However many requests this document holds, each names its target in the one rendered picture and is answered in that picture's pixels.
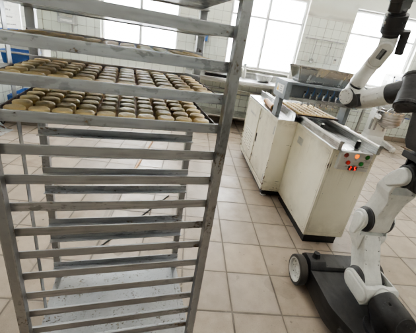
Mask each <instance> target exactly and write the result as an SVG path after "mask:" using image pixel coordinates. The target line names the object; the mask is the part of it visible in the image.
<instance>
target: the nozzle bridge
mask: <svg viewBox="0 0 416 333"><path fill-rule="evenodd" d="M308 88H309V90H308ZM314 88H316V90H315V89H314ZM321 89H322V93H321ZM314 90H315V93H314ZM342 90H343V89H340V88H335V87H327V86H322V85H314V84H309V83H301V82H298V81H294V80H292V79H287V78H282V77H277V79H276V83H275V88H274V91H273V94H276V97H275V102H274V105H273V110H272V114H273V115H274V116H277V117H279V114H280V111H281V107H282V103H283V100H295V101H300V102H309V103H314V104H323V105H328V106H337V107H340V109H339V112H338V115H337V119H338V121H337V123H339V124H341V125H343V126H344V125H345V123H346V121H347V118H348V115H349V112H350V108H348V107H346V106H345V105H344V104H342V103H341V102H340V100H339V94H340V92H341V91H342ZM304 91H306V93H307V91H308V93H307V95H306V96H305V97H304V98H302V96H303V94H304ZM334 91H335V94H334ZM311 92H312V95H313V94H314V95H313V96H312V98H311V99H309V96H310V93H311ZM317 93H319V95H318V96H319V97H318V99H317V100H315V98H316V95H317ZM320 93H321V94H320ZM327 93H328V95H327ZM324 94H325V97H326V98H325V99H324V101H322V97H323V95H324ZM333 94H334V96H333ZM326 95H327V96H326ZM330 95H331V98H332V96H333V98H332V99H331V100H330V102H328V98H329V96H330ZM336 95H337V96H338V97H337V99H338V100H337V102H336V103H334V100H335V97H336Z"/></svg>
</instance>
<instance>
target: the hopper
mask: <svg viewBox="0 0 416 333"><path fill-rule="evenodd" d="M290 67H291V73H292V78H293V80H294V81H298V82H301V83H309V84H314V85H322V86H327V87H335V88H340V89H345V87H346V86H347V85H348V84H349V82H350V80H351V78H352V77H353V75H354V73H348V72H343V71H336V70H331V69H323V68H318V67H310V66H305V65H297V64H293V63H290Z"/></svg>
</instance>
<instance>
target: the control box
mask: <svg viewBox="0 0 416 333"><path fill-rule="evenodd" d="M346 153H348V154H349V156H348V157H345V154H346ZM356 155H359V158H358V159H356V158H355V156H356ZM366 156H370V158H369V160H366V159H365V158H366ZM373 156H374V155H373V154H372V153H365V152H358V151H348V150H341V151H339V154H338V157H337V160H336V162H335V165H334V168H335V169H341V170H349V169H350V168H349V167H351V169H350V170H353V169H354V167H356V168H355V170H353V171H359V172H367V170H368V167H369V165H370V162H371V160H372V158H373ZM347 161H350V162H351V163H350V164H349V165H347V164H346V162H347ZM361 162H362V163H364V165H363V166H359V163H361Z"/></svg>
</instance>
